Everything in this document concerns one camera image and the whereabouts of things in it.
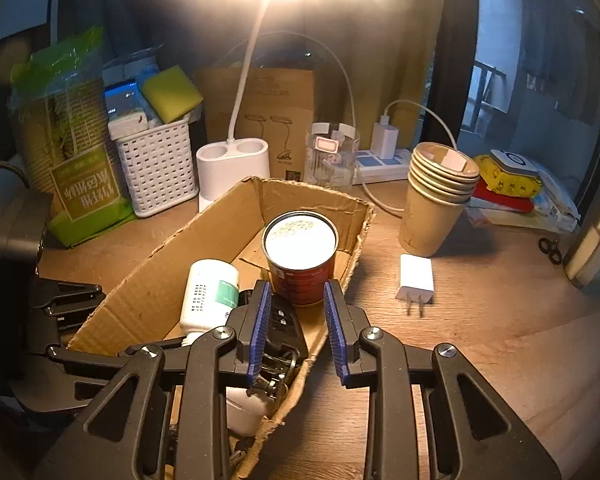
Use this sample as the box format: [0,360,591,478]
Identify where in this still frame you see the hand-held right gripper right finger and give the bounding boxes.
[323,280,563,480]

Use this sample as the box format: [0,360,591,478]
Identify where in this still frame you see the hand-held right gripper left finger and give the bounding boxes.
[32,280,274,480]

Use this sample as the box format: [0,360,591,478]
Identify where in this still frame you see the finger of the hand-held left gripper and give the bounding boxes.
[46,344,127,397]
[30,277,104,331]

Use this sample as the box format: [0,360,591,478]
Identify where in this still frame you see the black car key with keys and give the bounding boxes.
[252,292,310,402]

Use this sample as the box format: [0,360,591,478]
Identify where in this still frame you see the white pill bottle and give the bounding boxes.
[179,258,241,346]

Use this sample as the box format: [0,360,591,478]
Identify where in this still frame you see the white earbud case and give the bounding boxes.
[224,384,272,437]

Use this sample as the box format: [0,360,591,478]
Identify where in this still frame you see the red metal can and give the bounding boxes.
[262,209,340,307]

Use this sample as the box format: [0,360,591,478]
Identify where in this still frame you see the cardboard box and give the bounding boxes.
[65,175,377,480]

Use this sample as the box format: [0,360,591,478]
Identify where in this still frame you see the white charger adapter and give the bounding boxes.
[394,253,435,317]
[370,114,399,159]

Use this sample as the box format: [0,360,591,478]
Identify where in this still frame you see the white plastic basket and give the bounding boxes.
[108,115,201,219]

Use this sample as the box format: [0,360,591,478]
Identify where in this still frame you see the stack of brown paper cups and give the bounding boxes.
[398,142,481,257]

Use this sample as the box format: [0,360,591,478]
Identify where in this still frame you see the small white box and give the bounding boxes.
[107,114,149,139]

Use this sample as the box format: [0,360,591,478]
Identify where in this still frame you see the white power strip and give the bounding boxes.
[352,148,414,185]

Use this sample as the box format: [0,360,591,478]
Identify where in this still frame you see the clear glass jar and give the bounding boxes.
[304,120,361,192]

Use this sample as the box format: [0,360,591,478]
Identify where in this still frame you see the phone with lit screen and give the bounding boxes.
[103,79,146,121]

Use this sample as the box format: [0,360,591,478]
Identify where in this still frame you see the red book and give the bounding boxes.
[469,182,536,216]

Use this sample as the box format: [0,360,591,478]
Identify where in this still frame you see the yellow green sponge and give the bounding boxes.
[139,66,205,125]

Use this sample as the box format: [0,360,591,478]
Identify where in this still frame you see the brown lamp carton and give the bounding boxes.
[194,67,316,181]

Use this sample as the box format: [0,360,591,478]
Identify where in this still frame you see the black scissors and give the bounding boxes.
[538,237,564,265]

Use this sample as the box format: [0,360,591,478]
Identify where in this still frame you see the white power bank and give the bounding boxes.
[489,148,540,177]

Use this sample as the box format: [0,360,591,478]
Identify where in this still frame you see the white paper packets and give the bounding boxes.
[529,167,581,234]

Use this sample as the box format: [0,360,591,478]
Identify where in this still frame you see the steel travel tumbler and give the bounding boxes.
[562,179,600,289]

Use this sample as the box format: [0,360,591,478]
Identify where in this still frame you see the yellow curtain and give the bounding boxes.
[394,0,456,162]

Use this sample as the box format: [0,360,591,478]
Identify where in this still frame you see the hanging blue jacket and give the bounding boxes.
[522,0,571,82]

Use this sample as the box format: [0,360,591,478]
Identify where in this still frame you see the white charger cable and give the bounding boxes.
[379,99,459,154]

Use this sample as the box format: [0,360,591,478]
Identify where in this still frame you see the white lamp cable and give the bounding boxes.
[279,32,357,127]

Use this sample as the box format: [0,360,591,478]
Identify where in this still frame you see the black sliding door frame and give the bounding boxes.
[429,0,482,162]

